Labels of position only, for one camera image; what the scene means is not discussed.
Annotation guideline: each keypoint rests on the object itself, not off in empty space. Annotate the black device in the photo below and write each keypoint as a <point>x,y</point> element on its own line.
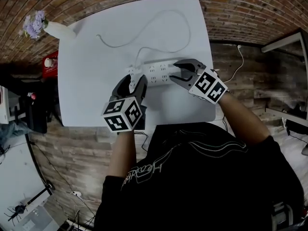
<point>297,124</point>

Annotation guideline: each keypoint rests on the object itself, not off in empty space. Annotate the grey box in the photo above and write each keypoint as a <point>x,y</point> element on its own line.
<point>38,220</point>

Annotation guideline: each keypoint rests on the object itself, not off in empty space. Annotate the black office chair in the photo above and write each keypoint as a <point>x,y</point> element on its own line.
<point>36,114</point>

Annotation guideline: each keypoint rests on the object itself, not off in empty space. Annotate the small white extension socket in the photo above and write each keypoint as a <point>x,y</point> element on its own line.
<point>76,193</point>

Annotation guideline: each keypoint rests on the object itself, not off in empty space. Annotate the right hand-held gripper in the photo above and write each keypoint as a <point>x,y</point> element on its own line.
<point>209,86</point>

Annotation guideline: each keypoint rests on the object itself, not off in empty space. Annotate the white vase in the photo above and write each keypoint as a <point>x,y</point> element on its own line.
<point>60,30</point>

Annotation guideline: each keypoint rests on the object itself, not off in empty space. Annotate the white desk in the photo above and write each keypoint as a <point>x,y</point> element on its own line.
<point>16,177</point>

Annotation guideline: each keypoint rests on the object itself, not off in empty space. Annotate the black printed shirt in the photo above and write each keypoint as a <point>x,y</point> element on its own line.
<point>204,189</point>

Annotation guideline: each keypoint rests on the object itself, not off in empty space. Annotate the grey waist-mounted device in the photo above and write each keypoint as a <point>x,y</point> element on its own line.
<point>282,215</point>

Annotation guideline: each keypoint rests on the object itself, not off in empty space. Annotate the white cabinet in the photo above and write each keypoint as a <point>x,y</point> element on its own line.
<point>4,109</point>

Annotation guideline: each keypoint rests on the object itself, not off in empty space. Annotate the person's left forearm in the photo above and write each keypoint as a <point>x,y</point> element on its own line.
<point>120,153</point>

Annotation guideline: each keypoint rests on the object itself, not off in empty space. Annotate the person's right forearm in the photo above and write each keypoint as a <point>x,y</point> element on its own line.
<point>243,119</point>

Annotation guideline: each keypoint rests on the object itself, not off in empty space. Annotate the black flexible tripod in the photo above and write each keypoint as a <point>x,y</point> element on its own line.
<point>18,209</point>

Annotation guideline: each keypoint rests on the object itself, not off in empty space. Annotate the white power strip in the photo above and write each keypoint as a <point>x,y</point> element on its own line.
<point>156,72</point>

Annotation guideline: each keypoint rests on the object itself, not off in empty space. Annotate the black rod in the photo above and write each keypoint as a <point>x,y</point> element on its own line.
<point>38,196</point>

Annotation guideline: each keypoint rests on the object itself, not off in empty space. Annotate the dark table with white legs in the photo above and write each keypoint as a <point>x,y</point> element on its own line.
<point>279,43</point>

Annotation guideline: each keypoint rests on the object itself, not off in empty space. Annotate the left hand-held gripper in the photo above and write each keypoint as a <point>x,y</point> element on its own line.
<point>120,119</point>

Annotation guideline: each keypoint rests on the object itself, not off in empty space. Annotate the purple flowers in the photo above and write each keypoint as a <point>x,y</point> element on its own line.
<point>33,25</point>

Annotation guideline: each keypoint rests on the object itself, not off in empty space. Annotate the red box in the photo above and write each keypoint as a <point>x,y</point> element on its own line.
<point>51,68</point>

